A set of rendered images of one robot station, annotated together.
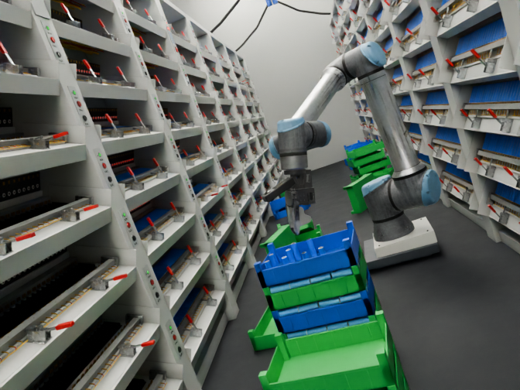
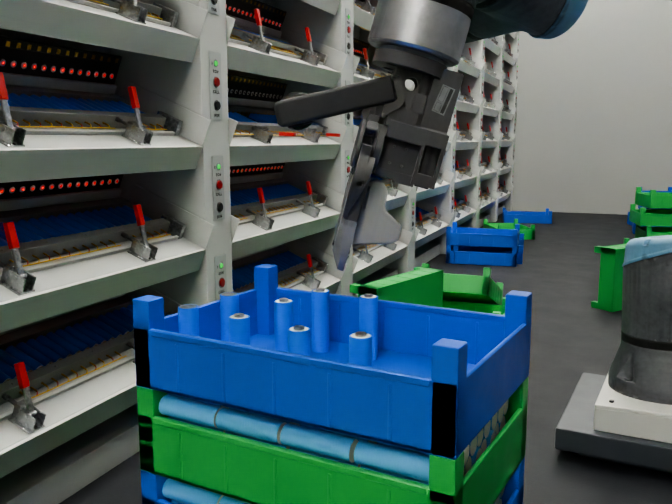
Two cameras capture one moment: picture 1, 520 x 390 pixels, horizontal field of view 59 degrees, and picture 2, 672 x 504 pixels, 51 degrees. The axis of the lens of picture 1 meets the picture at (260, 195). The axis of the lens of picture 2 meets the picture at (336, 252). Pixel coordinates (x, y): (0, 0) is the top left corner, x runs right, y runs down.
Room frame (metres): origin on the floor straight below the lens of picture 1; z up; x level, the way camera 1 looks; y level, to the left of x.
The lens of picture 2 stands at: (0.80, -0.21, 0.54)
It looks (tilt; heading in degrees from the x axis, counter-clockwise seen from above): 9 degrees down; 12
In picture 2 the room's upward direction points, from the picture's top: straight up
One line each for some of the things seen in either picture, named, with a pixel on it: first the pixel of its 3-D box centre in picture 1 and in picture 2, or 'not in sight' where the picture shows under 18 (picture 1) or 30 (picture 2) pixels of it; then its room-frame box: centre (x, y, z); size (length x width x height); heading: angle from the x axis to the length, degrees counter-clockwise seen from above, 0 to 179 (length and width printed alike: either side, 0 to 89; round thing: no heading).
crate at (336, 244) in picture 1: (308, 253); (336, 338); (1.40, -0.08, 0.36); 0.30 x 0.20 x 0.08; 73
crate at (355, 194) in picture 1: (362, 193); (632, 274); (3.20, -0.69, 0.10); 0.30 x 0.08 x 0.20; 135
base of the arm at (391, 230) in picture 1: (391, 224); (666, 360); (2.08, -0.53, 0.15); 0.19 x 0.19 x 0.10
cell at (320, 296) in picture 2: (295, 251); (320, 319); (1.47, -0.05, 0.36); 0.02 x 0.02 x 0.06
